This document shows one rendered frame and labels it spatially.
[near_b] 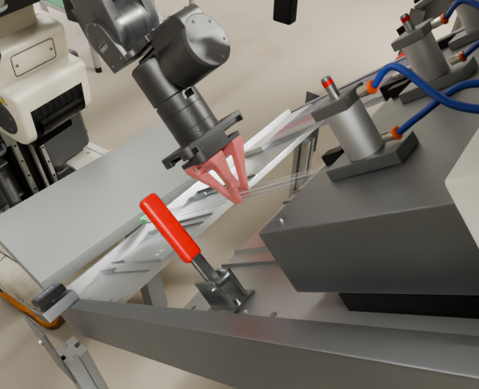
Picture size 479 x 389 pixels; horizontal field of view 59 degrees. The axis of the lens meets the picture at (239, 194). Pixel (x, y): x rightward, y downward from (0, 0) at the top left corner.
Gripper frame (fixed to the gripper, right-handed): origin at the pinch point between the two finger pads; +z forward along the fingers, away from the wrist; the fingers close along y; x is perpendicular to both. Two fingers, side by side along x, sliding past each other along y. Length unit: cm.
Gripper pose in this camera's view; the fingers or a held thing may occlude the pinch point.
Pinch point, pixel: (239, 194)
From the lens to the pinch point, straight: 55.2
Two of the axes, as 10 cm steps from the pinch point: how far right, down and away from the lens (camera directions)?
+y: 6.1, -5.5, 5.7
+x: -5.9, 1.8, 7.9
